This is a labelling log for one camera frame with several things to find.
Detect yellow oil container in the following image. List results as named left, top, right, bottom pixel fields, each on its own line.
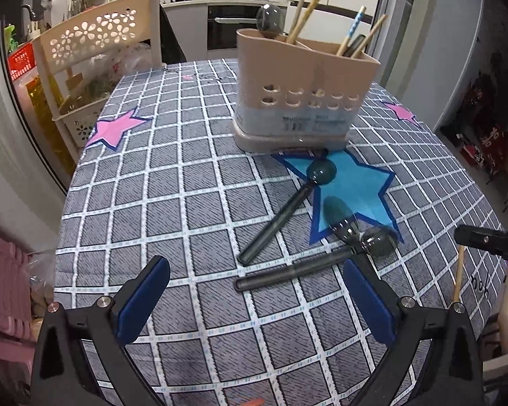
left=25, top=80, right=75, bottom=170

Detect beige plastic utensil holder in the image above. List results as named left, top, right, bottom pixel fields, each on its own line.
left=232, top=29, right=382, bottom=153

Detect red decoration clutter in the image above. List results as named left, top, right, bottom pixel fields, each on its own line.
left=449, top=72, right=508, bottom=204

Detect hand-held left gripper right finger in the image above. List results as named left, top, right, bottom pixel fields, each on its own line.
left=343, top=259, right=485, bottom=406

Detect beige flower-cut storage trolley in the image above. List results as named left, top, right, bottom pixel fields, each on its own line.
left=31, top=0, right=164, bottom=153

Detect clear plastic bag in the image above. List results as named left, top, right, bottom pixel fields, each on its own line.
left=25, top=249, right=58, bottom=318

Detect grey checked star tablecloth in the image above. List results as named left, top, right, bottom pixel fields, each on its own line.
left=53, top=59, right=508, bottom=406

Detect blue patterned chopstick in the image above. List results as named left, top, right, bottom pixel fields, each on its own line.
left=338, top=5, right=367, bottom=57

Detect dark teal plastic spoon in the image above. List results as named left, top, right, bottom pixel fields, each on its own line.
left=237, top=160, right=337, bottom=266
left=255, top=3, right=286, bottom=43
left=235, top=228, right=399, bottom=292
left=323, top=196, right=367, bottom=263
left=347, top=34, right=367, bottom=58

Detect black built-in oven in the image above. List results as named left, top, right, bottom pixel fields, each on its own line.
left=207, top=3, right=289, bottom=51

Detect plastic bags in trolley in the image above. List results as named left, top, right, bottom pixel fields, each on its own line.
left=68, top=42, right=153, bottom=106

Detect red plastic basket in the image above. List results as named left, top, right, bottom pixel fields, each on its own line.
left=6, top=42, right=37, bottom=81

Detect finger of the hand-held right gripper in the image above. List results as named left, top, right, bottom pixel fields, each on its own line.
left=454, top=225, right=508, bottom=263

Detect pink plastic stool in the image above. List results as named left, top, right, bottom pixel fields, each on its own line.
left=0, top=224, right=39, bottom=390

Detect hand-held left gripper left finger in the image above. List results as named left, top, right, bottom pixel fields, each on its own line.
left=30, top=256, right=171, bottom=406

